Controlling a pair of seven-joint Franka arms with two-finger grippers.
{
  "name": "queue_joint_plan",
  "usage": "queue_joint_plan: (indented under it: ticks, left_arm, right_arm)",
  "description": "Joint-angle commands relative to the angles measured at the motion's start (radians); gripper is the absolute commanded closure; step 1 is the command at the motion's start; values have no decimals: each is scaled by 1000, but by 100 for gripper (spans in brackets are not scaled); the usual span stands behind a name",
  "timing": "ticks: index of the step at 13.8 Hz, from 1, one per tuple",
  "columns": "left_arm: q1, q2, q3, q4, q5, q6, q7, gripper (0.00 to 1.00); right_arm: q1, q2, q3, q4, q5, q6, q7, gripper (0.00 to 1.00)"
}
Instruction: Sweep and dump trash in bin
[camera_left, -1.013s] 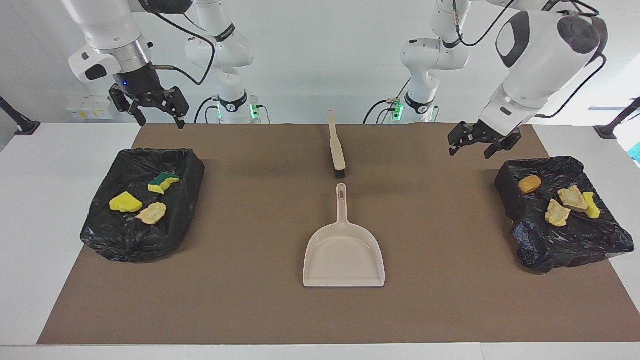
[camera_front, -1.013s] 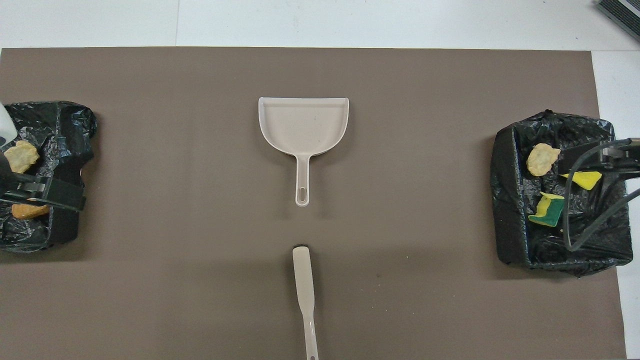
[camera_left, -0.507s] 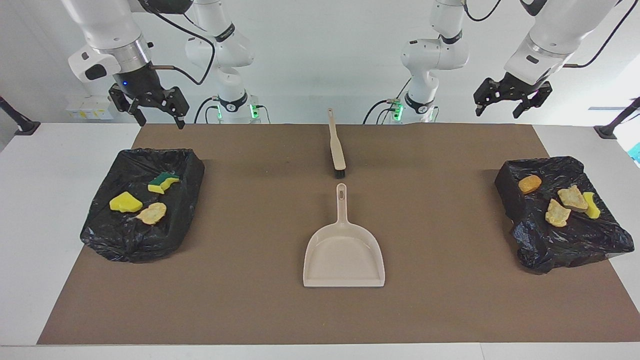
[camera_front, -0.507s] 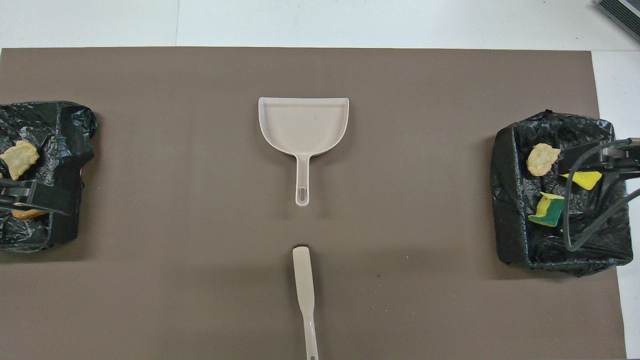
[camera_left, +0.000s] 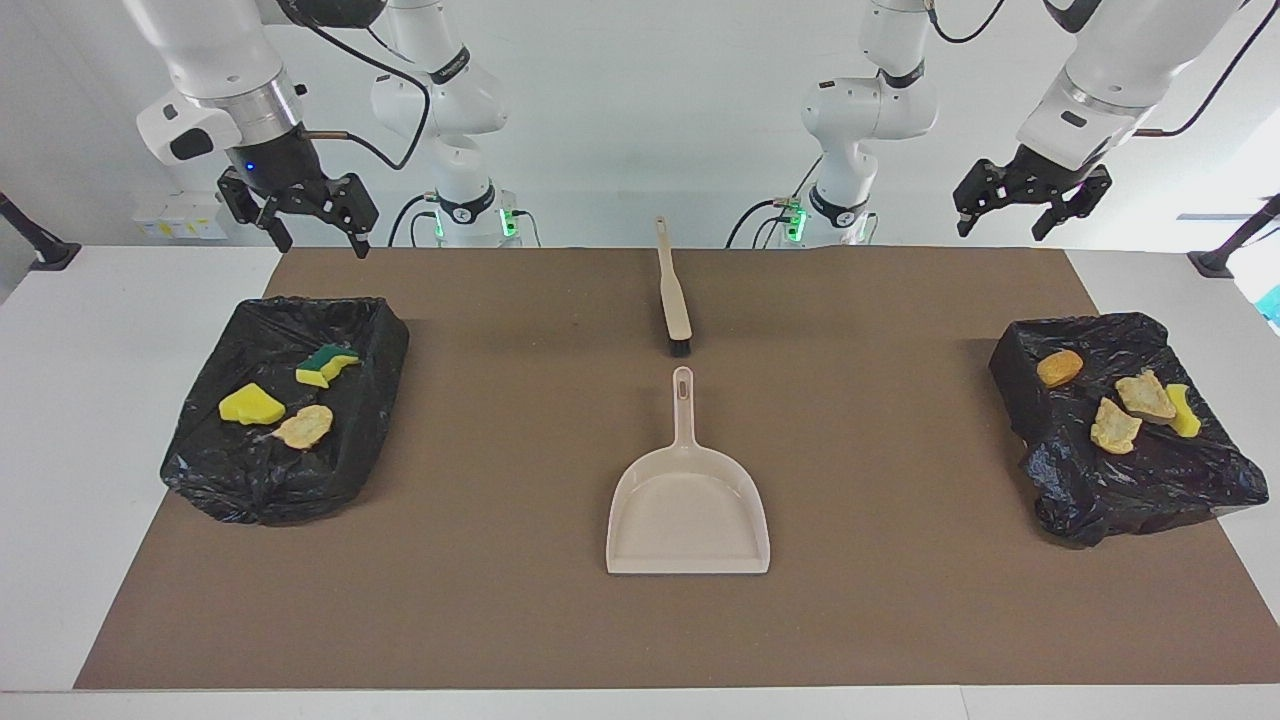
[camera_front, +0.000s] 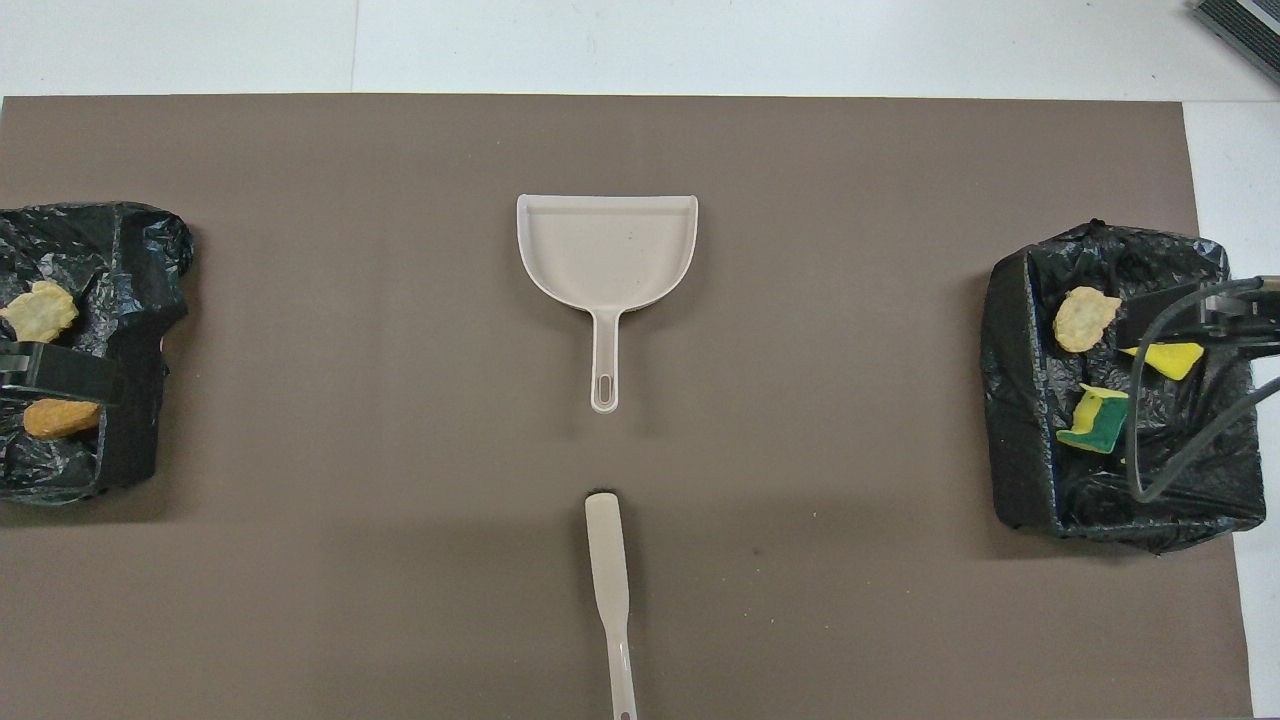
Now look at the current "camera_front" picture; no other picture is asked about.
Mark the black bag-lined trash bin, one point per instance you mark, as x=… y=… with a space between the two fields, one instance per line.
x=1030 y=400
x=130 y=300

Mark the dark ribbed device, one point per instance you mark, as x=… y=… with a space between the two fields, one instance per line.
x=1250 y=25

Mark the beige plastic dustpan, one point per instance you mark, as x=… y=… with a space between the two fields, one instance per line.
x=605 y=250

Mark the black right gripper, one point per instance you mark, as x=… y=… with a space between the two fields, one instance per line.
x=1245 y=312

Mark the brown oval sponge chunk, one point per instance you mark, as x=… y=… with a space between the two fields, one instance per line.
x=60 y=418

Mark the yellow green-backed sponge piece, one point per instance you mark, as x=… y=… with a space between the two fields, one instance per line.
x=1095 y=425

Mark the brown table mat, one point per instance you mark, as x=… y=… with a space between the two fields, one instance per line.
x=400 y=600

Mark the tan sponge chunk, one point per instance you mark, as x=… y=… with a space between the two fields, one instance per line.
x=40 y=312
x=1085 y=318

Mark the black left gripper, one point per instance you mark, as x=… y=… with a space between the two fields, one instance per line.
x=8 y=370

